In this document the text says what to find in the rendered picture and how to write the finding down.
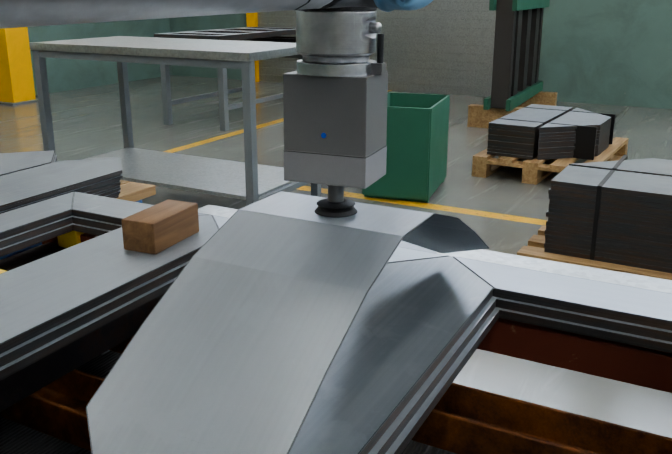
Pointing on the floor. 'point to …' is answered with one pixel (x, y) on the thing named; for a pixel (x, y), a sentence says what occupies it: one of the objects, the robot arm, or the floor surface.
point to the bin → (414, 147)
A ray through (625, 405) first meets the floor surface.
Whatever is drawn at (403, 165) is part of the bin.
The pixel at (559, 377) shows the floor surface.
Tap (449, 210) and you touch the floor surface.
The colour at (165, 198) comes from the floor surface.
